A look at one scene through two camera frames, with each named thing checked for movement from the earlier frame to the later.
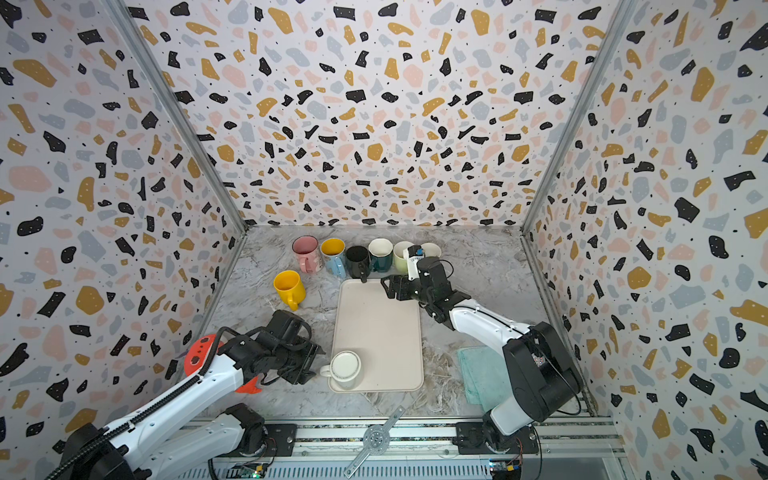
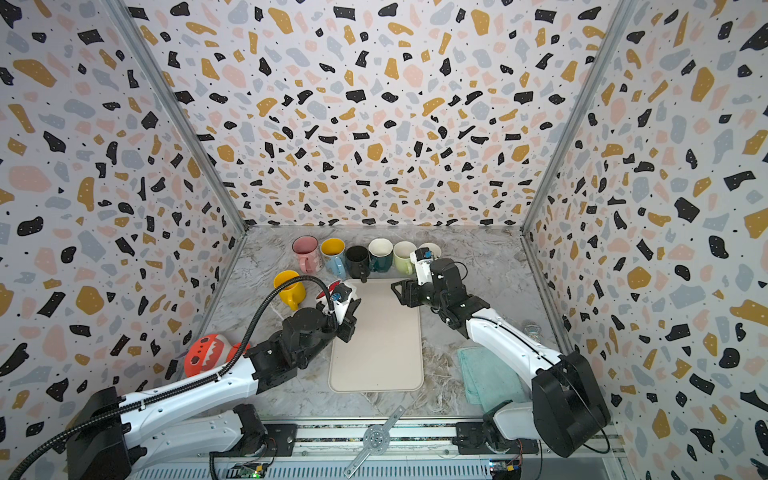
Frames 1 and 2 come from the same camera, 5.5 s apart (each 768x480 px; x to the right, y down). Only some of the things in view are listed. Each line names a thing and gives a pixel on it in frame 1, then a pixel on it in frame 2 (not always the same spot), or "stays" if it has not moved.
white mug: (343, 370) -> (339, 309)
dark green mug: (381, 254) stays
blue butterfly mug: (334, 250) stays
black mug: (359, 262) stays
